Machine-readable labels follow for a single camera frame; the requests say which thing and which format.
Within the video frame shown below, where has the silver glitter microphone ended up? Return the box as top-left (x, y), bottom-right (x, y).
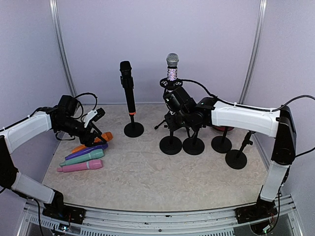
top-left (166, 53), bottom-right (179, 81)

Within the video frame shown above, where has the orange toy microphone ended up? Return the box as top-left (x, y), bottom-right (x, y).
top-left (71, 132), bottom-right (113, 154)

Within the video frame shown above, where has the pink toy microphone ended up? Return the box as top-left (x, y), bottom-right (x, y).
top-left (57, 159), bottom-right (103, 173)

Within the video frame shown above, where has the mint green toy microphone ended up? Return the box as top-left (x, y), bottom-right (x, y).
top-left (59, 149), bottom-right (104, 167)

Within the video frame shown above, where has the black wireless microphone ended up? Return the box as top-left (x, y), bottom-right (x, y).
top-left (120, 61), bottom-right (136, 115)

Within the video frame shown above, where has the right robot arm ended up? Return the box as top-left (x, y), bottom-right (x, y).
top-left (159, 78), bottom-right (297, 224)

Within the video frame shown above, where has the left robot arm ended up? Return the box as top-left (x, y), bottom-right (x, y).
top-left (0, 95), bottom-right (107, 219)

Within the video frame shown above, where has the right aluminium frame post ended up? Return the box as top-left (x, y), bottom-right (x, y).
top-left (238, 0), bottom-right (268, 104)

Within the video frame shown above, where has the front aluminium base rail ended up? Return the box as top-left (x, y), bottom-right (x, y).
top-left (17, 195), bottom-right (304, 236)

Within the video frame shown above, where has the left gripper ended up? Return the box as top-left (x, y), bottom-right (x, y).
top-left (56, 117), bottom-right (107, 147)

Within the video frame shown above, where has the red patterned plate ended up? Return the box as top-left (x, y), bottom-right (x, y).
top-left (212, 126), bottom-right (234, 132)

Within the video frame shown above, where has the purple toy microphone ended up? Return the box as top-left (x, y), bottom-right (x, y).
top-left (65, 143), bottom-right (108, 160)

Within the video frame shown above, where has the aluminium frame post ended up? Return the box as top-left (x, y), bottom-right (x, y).
top-left (238, 0), bottom-right (268, 104)
top-left (49, 0), bottom-right (77, 97)

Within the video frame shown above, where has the black tripod microphone stand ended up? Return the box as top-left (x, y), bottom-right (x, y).
top-left (155, 78), bottom-right (183, 130)

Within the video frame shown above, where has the short black microphone stand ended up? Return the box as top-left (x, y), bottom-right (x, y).
top-left (211, 127), bottom-right (232, 153)

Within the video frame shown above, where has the left aluminium frame post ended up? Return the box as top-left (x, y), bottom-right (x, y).
top-left (49, 0), bottom-right (77, 97)

